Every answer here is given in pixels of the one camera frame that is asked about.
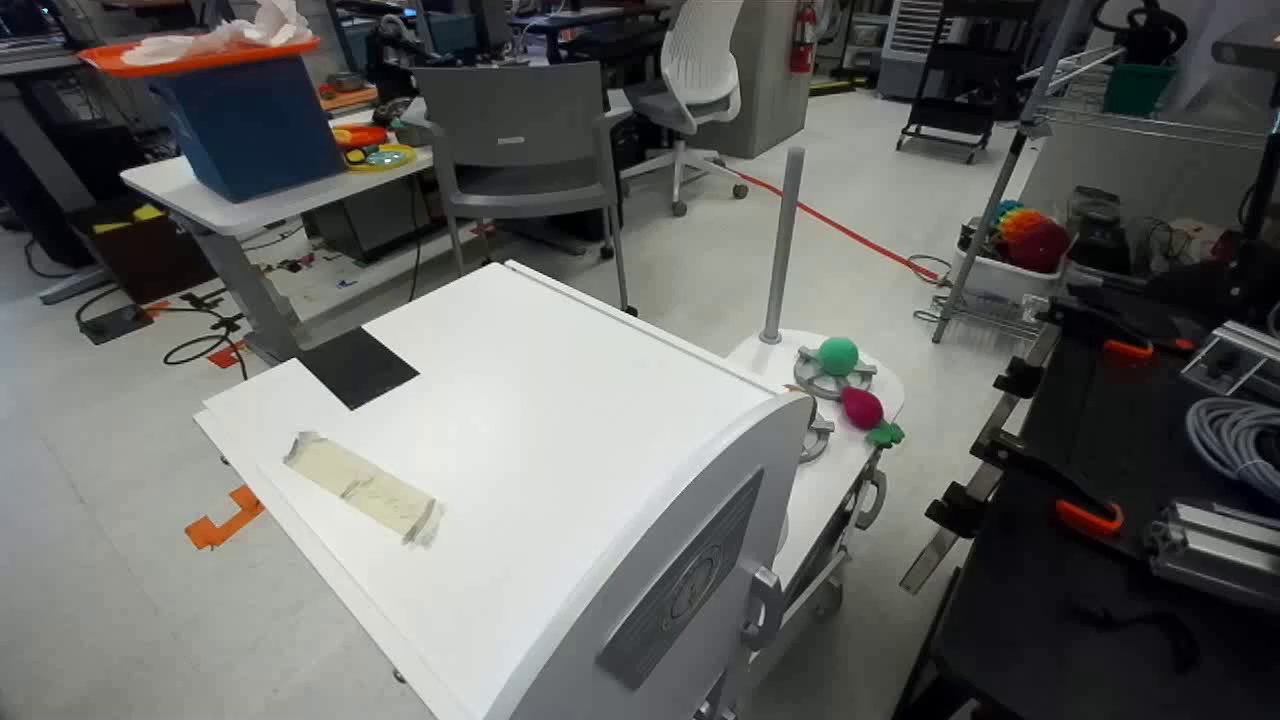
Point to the beige brown flat object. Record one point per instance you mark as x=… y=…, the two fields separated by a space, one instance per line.
x=361 y=484

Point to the white toy kitchen cabinet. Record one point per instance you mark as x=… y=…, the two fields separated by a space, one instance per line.
x=561 y=427

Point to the grey metal pole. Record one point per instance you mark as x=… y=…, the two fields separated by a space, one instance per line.
x=787 y=241

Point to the green ball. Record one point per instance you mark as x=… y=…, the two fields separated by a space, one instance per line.
x=836 y=357

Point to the white round stand table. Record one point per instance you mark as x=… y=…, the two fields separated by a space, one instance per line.
x=826 y=482

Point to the magenta ball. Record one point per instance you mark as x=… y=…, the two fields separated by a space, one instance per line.
x=862 y=410

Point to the small green toy piece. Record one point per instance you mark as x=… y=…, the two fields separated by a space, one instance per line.
x=887 y=435

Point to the grey chair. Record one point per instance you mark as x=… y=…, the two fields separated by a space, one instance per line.
x=521 y=135

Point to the black square pad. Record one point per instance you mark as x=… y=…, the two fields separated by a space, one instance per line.
x=355 y=369

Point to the white office chair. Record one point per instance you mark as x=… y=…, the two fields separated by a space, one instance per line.
x=701 y=67

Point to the orange toy items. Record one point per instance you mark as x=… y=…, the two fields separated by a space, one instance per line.
x=361 y=139

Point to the red fire extinguisher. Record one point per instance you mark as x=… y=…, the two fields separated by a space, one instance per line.
x=802 y=42

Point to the white toy tray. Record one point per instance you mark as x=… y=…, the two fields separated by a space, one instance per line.
x=1001 y=276

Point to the grey metal tripod stand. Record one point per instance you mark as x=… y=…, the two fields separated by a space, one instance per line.
x=992 y=203

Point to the orange ball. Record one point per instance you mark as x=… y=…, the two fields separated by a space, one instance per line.
x=1032 y=238

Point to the white side table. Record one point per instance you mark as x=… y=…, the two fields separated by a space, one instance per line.
x=252 y=214

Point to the black shelf cart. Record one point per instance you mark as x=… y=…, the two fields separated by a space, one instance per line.
x=962 y=80

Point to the blue storage bin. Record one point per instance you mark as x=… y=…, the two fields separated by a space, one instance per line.
x=252 y=135

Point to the clear plastic jar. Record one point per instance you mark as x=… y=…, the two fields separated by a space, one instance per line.
x=1103 y=229

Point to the white crumpled plastic bag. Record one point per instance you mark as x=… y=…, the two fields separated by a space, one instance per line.
x=261 y=30

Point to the black yellow box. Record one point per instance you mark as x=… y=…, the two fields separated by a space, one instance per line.
x=147 y=253

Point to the black workbench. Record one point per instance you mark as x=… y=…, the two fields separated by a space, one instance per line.
x=1093 y=614

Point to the orange bin lid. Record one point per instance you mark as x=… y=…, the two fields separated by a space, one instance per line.
x=203 y=59

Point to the green bin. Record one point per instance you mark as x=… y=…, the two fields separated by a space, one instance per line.
x=1139 y=91

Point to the silver electronics box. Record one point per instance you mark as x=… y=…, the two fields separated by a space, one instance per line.
x=1233 y=360

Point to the aluminium extrusion bar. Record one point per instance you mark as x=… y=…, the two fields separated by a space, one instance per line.
x=1221 y=546

